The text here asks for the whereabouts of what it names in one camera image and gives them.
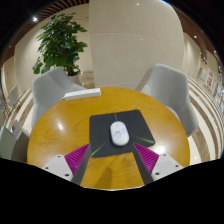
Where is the large green potted plant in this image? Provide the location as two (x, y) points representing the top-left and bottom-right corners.
(32, 12), (89, 84)

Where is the black green-striped mouse pad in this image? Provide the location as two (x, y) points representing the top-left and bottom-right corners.
(88, 109), (156, 159)

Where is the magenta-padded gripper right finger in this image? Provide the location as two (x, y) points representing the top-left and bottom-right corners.
(132, 142), (184, 186)

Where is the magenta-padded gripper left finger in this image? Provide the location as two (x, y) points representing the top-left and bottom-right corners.
(42, 143), (92, 186)

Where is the grey shell chair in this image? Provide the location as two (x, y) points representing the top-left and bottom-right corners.
(0, 119), (31, 164)
(30, 66), (88, 132)
(134, 63), (200, 138)

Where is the small grey chair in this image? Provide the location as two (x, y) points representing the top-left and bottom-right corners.
(6, 84), (20, 108)

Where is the white cartoon-print computer mouse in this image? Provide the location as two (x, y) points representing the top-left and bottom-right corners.
(109, 120), (130, 147)

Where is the white red standing banner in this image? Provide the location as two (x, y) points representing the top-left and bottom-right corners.
(205, 69), (215, 93)

